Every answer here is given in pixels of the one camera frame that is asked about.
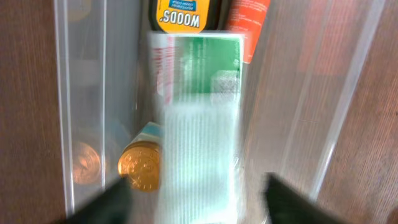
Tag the small jar gold lid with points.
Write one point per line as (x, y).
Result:
(140, 160)

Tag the orange tablet tube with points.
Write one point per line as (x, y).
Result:
(247, 17)

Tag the clear plastic container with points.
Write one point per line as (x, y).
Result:
(297, 93)

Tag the dark bottle white cap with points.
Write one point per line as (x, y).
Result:
(184, 16)

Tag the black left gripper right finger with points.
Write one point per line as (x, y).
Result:
(286, 206)

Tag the white green Panadol box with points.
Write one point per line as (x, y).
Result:
(198, 82)

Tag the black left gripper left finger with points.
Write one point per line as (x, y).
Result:
(111, 207)

